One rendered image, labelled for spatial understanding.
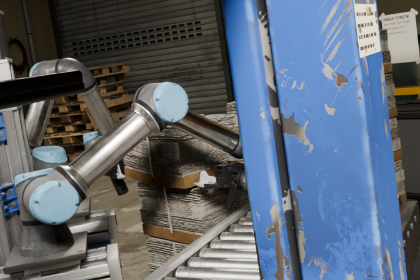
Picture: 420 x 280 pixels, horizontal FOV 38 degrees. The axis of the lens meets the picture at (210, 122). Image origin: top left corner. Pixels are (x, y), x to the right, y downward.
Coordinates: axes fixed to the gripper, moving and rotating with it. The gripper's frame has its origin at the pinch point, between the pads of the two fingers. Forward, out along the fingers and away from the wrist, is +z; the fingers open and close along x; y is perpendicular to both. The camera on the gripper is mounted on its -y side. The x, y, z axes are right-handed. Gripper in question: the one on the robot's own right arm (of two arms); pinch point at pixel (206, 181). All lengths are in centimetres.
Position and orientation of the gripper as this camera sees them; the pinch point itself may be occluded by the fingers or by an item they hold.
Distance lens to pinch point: 220.0
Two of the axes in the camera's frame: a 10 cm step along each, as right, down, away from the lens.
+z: -6.9, 0.1, 7.2
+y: -1.3, -9.8, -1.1
